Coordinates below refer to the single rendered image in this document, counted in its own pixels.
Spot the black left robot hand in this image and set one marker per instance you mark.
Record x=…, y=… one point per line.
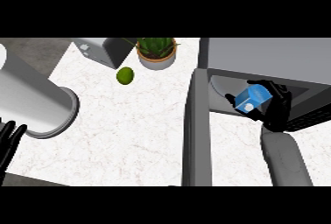
x=9, y=143

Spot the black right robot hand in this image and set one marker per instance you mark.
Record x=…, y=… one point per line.
x=279, y=110

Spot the blue milk carton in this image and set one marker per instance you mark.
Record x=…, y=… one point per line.
x=253, y=97

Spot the grey microwave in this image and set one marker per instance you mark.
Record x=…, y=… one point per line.
x=266, y=75

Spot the grey microwave door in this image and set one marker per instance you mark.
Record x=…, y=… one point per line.
x=196, y=128

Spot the large pale grey cylinder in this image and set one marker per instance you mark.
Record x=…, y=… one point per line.
x=32, y=96

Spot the potted green plant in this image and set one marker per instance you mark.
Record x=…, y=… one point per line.
x=155, y=52

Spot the grey toaster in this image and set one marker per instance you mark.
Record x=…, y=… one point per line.
x=103, y=51

